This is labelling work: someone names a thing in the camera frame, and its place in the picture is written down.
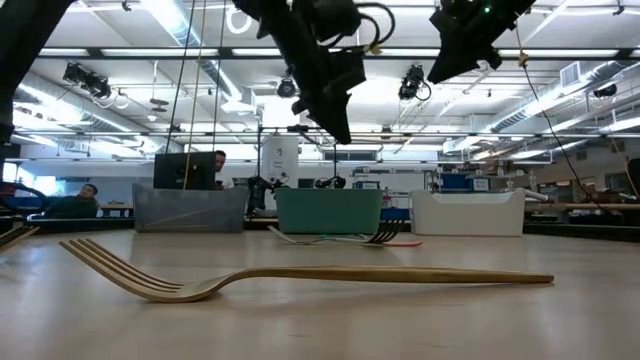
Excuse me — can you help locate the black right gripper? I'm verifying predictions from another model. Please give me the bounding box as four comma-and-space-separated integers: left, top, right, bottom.
427, 0, 536, 85

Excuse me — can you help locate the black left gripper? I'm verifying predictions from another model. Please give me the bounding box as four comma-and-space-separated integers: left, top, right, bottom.
234, 0, 367, 146

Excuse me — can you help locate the white poster board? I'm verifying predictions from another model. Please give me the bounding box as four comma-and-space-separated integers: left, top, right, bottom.
262, 135, 300, 189

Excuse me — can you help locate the teal plastic bin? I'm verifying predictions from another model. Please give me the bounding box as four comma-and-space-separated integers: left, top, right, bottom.
274, 187, 385, 235

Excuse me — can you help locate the person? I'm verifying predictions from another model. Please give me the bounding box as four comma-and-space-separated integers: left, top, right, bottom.
214, 149, 235, 191
44, 183, 100, 219

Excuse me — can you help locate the blue storage crate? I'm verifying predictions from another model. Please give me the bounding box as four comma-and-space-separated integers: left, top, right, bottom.
438, 172, 474, 192

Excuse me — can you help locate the white plastic bin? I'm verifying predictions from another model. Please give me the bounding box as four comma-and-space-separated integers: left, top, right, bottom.
409, 188, 527, 237

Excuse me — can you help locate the black monitor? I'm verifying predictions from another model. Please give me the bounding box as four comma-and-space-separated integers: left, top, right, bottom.
153, 152, 217, 191

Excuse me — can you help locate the grey translucent bin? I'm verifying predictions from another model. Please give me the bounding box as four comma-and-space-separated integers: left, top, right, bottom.
132, 183, 250, 234

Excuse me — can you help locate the black ceiling-mounted camera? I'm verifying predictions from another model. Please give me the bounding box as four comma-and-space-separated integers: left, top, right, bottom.
398, 64, 432, 101
276, 77, 300, 99
63, 62, 112, 100

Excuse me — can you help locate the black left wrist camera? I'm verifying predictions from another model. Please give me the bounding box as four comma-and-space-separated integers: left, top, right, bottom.
309, 0, 362, 42

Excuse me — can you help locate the black hanging cable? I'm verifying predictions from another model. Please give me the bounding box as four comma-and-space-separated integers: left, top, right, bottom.
512, 24, 606, 211

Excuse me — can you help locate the orange-handled silver fork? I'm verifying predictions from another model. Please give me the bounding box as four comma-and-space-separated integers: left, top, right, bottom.
267, 225, 424, 249

